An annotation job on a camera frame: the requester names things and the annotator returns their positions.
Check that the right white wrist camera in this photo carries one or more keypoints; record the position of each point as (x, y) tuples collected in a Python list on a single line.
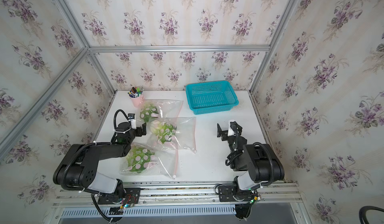
[(232, 128)]

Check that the chinese cabbage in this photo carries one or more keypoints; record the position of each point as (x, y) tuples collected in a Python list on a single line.
[(163, 130), (139, 159), (149, 111)]

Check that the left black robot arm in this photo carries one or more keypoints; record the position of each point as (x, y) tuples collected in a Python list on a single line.
[(78, 171)]

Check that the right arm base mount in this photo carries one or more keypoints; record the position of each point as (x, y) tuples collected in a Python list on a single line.
[(233, 194)]

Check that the zip-top bag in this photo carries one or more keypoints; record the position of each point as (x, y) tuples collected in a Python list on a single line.
[(167, 108), (165, 164), (184, 138)]

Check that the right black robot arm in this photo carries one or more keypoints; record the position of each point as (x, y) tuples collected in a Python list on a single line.
[(258, 162)]

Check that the pink pen cup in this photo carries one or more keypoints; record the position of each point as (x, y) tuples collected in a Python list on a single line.
[(137, 100)]

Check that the teal plastic basket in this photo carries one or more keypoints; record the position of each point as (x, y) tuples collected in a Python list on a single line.
[(211, 97)]

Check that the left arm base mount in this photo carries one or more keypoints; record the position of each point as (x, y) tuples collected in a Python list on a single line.
[(129, 197)]

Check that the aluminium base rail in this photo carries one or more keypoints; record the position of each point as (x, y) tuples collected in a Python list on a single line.
[(169, 194)]

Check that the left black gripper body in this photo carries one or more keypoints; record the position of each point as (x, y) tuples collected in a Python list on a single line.
[(137, 132)]

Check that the black chair edge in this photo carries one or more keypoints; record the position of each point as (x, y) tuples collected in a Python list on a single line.
[(371, 215)]

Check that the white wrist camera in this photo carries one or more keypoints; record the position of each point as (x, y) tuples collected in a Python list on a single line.
[(232, 128), (132, 121)]

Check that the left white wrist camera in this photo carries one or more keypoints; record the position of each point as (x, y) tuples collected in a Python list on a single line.
[(132, 121)]

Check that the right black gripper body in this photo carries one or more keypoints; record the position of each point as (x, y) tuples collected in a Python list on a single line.
[(226, 138)]

